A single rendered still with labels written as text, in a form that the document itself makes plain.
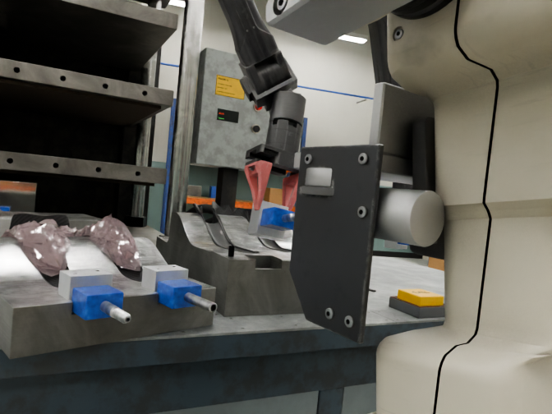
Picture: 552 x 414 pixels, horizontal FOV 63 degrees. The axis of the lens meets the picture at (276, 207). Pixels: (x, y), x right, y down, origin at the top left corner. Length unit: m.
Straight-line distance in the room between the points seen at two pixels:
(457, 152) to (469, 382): 0.17
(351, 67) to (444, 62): 8.10
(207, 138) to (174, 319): 1.04
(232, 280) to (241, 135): 0.99
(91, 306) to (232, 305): 0.25
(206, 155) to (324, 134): 6.52
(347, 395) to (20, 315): 0.55
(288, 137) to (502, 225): 0.44
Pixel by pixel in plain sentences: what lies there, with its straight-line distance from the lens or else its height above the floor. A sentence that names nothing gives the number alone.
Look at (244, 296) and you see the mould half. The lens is 0.72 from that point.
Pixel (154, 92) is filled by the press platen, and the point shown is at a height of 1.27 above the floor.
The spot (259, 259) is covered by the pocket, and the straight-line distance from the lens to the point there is 0.77.
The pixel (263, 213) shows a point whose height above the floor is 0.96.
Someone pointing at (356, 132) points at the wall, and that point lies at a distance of 8.31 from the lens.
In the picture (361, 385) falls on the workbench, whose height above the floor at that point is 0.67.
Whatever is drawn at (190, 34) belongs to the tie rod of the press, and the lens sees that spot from 1.50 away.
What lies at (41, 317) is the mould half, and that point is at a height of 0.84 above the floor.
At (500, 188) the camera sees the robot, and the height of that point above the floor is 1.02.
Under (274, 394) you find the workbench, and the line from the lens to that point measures 0.78.
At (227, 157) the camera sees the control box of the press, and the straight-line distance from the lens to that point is 1.62.
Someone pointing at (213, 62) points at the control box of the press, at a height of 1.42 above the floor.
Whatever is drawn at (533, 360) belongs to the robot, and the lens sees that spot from 0.36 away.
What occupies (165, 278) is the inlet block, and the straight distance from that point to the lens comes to 0.62.
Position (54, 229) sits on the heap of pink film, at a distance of 0.75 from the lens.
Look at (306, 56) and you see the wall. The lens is 8.17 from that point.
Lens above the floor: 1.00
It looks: 2 degrees down
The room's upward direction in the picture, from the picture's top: 6 degrees clockwise
